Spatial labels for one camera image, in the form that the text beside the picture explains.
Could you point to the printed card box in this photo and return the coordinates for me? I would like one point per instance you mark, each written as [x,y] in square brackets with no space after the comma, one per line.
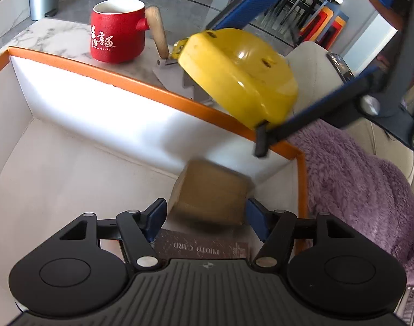
[200,248]

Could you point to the beige chair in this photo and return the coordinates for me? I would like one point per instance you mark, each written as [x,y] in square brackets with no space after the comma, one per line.
[312,61]

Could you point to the purple fleece robe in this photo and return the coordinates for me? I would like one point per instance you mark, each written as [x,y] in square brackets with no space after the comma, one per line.
[346,183]

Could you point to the orange red chairs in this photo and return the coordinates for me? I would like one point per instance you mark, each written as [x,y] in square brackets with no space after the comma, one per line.
[329,27]

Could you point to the dark flat object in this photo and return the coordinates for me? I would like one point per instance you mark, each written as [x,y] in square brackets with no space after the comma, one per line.
[339,68]

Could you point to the yellow plastic object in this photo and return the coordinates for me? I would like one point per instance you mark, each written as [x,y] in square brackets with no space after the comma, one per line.
[234,74]

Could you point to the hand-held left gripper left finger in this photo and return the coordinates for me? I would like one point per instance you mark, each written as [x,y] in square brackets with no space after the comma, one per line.
[157,215]

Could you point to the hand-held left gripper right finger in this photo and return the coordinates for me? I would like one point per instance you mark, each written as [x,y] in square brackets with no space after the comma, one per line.
[256,218]

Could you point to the orange cardboard box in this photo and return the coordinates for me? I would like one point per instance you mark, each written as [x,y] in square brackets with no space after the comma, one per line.
[74,163]

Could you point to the brown cardboard box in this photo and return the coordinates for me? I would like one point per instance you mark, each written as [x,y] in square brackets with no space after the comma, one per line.
[210,193]

